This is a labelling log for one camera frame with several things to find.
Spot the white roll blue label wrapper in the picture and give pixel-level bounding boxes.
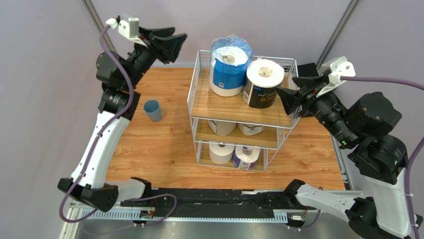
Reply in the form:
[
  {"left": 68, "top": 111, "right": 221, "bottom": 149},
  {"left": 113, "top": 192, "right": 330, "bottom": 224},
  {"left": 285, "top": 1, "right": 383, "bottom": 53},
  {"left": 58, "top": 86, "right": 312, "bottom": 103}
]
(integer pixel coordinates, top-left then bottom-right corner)
[{"left": 232, "top": 146, "right": 261, "bottom": 171}]

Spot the blue grey cup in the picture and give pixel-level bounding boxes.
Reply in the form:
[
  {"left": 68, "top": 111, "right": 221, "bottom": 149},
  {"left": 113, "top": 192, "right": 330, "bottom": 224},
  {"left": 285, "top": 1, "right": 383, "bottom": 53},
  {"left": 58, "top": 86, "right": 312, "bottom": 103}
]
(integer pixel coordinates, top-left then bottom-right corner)
[{"left": 143, "top": 100, "right": 162, "bottom": 122}]

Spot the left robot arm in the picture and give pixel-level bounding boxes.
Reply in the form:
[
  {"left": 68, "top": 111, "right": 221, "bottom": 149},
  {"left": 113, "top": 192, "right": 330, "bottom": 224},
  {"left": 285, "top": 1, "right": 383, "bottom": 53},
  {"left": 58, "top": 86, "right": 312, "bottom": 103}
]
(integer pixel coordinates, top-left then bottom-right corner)
[{"left": 58, "top": 27, "right": 187, "bottom": 212}]

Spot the purple cable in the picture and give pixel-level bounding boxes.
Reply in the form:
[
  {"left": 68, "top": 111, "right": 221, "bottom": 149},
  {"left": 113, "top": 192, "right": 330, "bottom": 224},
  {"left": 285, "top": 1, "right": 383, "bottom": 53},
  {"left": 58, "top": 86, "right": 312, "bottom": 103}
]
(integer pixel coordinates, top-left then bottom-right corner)
[
  {"left": 287, "top": 75, "right": 424, "bottom": 239},
  {"left": 59, "top": 24, "right": 178, "bottom": 228}
]

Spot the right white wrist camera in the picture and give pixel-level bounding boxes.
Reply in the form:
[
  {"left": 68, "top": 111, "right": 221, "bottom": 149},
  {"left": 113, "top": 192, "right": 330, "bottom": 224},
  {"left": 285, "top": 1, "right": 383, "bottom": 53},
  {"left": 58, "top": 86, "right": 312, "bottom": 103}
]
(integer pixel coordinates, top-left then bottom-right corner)
[{"left": 317, "top": 56, "right": 356, "bottom": 98}]

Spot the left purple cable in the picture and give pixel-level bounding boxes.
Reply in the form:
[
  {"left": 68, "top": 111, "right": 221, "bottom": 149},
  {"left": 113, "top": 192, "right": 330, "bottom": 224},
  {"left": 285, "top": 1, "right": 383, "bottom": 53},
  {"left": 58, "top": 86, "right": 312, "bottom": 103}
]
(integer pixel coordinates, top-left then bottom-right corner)
[{"left": 59, "top": 24, "right": 178, "bottom": 228}]

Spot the white wire wooden shelf rack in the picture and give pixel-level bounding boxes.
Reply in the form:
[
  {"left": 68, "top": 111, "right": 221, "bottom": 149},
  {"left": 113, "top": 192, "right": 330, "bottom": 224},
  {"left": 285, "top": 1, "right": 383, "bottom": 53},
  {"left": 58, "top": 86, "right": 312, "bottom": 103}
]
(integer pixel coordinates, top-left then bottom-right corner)
[{"left": 187, "top": 50, "right": 302, "bottom": 171}]

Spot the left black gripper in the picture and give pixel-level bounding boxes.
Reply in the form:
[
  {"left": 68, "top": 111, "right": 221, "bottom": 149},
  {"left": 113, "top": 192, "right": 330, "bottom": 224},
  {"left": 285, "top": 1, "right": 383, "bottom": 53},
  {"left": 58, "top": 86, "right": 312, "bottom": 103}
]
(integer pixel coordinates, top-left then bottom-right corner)
[{"left": 123, "top": 27, "right": 187, "bottom": 90}]

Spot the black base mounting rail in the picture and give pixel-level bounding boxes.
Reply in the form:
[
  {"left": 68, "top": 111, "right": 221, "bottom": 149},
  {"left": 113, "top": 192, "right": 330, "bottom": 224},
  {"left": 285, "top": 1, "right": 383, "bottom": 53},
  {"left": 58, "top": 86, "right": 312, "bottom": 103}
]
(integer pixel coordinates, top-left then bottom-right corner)
[{"left": 120, "top": 188, "right": 306, "bottom": 219}]

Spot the brown paper roll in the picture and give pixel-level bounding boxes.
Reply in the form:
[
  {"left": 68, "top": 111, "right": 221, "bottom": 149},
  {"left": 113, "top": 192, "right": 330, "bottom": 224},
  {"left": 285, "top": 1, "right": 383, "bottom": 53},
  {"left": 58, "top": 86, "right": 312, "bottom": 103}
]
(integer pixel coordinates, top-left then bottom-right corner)
[
  {"left": 237, "top": 123, "right": 265, "bottom": 136},
  {"left": 208, "top": 120, "right": 237, "bottom": 136}
]

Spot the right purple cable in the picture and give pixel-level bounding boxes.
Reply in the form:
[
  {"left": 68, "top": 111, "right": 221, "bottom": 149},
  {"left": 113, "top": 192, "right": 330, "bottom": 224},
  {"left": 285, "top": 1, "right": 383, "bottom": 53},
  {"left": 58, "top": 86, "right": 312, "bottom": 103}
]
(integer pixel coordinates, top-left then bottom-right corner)
[{"left": 287, "top": 75, "right": 424, "bottom": 239}]

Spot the black cloth placemat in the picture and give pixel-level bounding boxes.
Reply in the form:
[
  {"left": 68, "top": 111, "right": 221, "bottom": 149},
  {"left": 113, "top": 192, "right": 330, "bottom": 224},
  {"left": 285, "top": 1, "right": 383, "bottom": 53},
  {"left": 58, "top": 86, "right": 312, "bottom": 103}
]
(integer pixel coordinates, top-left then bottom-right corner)
[{"left": 297, "top": 62, "right": 319, "bottom": 77}]

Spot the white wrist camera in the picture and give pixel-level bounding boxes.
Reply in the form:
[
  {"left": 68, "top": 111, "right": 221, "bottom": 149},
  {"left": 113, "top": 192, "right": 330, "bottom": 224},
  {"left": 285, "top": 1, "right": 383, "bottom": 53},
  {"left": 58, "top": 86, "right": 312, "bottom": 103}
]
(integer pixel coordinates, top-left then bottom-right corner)
[
  {"left": 106, "top": 14, "right": 148, "bottom": 47},
  {"left": 317, "top": 56, "right": 356, "bottom": 98}
]

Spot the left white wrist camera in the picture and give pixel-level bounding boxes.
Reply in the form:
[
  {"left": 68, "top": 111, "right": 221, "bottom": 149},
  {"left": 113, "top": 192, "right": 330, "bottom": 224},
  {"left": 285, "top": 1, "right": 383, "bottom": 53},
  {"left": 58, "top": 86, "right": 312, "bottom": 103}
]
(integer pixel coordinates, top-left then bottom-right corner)
[{"left": 106, "top": 14, "right": 148, "bottom": 47}]

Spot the white roll dark brown wrapper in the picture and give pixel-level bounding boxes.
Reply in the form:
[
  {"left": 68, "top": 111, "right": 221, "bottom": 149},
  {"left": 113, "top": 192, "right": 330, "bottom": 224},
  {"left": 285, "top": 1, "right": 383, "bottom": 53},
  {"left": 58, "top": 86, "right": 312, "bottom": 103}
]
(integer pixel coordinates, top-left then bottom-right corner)
[{"left": 243, "top": 58, "right": 285, "bottom": 109}]

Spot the blue paper towel roll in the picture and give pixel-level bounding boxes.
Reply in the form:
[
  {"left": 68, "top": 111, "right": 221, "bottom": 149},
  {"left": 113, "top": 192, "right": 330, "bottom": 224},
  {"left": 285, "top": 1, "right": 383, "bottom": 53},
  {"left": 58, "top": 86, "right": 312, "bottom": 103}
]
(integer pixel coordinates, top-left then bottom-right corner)
[{"left": 209, "top": 34, "right": 253, "bottom": 97}]

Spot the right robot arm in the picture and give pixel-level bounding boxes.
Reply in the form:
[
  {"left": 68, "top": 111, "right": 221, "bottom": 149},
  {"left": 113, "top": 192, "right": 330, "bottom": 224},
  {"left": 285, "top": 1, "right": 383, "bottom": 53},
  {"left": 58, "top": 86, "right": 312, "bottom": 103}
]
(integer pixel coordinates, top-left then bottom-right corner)
[{"left": 276, "top": 76, "right": 424, "bottom": 239}]

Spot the plain white paper towel roll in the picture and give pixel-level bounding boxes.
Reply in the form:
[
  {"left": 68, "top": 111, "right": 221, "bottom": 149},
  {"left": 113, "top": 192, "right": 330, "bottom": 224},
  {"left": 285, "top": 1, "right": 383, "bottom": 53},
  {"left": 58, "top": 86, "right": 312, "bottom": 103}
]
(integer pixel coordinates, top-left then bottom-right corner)
[{"left": 209, "top": 142, "right": 235, "bottom": 164}]

